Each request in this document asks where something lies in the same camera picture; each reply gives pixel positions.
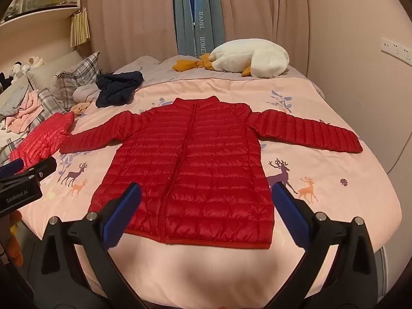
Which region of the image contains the black plush toy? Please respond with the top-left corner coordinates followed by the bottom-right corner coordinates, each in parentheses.
top-left (0, 72), bottom-right (13, 92)

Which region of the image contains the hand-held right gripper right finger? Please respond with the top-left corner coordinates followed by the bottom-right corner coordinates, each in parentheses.
top-left (257, 182), bottom-right (379, 309)

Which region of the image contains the white goose plush toy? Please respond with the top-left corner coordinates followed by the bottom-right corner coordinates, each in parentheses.
top-left (172, 39), bottom-right (290, 78)

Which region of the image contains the yellow fringe hanging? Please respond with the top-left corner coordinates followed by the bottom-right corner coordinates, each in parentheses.
top-left (70, 8), bottom-right (91, 47)

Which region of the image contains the dark red puffer jacket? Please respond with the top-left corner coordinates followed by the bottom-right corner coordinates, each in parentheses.
top-left (59, 96), bottom-right (364, 250)

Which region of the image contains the small peach doll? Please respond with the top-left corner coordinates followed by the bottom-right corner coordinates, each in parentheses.
top-left (71, 101), bottom-right (94, 116)

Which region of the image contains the mauve bundled cloth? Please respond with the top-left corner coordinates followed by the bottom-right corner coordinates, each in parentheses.
top-left (72, 84), bottom-right (100, 104)

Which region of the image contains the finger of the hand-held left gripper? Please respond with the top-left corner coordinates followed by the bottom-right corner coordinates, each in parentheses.
top-left (0, 159), bottom-right (25, 177)
top-left (0, 157), bottom-right (58, 190)

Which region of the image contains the coral red puffer jacket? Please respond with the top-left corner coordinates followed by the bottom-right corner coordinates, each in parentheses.
top-left (10, 112), bottom-right (75, 173)

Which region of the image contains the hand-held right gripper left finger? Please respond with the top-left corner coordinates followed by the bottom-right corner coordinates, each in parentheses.
top-left (30, 182), bottom-right (152, 309)

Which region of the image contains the white wall shelf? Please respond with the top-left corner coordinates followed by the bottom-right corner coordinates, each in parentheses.
top-left (0, 0), bottom-right (81, 28)

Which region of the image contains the navy blue garment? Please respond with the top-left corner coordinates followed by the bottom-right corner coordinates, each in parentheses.
top-left (96, 70), bottom-right (144, 108)

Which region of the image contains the pink clothes pile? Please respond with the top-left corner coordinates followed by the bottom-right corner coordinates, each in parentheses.
top-left (5, 90), bottom-right (44, 134)

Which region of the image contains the white cable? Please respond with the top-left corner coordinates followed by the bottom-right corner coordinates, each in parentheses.
top-left (384, 129), bottom-right (412, 175)

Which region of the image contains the grey bed sheet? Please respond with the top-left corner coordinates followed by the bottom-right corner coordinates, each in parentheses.
top-left (114, 56), bottom-right (325, 99)

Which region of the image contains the plaid pillow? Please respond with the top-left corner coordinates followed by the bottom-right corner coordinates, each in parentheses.
top-left (53, 51), bottom-right (102, 110)
top-left (39, 88), bottom-right (66, 118)

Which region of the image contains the pink curtain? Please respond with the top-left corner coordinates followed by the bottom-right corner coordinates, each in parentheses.
top-left (219, 0), bottom-right (310, 78)
top-left (80, 0), bottom-right (179, 71)

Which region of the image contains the white wall socket strip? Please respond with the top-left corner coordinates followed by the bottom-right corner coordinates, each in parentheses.
top-left (381, 38), bottom-right (412, 62)

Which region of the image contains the beige headboard cushion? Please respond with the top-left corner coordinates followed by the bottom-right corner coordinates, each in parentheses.
top-left (26, 50), bottom-right (82, 91)

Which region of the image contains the pink deer print duvet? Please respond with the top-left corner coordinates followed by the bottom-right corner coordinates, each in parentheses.
top-left (13, 76), bottom-right (403, 300)

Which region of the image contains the grey garment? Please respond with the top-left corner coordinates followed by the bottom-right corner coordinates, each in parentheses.
top-left (0, 84), bottom-right (33, 119)

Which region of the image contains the orange plush toy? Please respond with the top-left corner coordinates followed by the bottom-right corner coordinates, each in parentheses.
top-left (8, 212), bottom-right (22, 260)

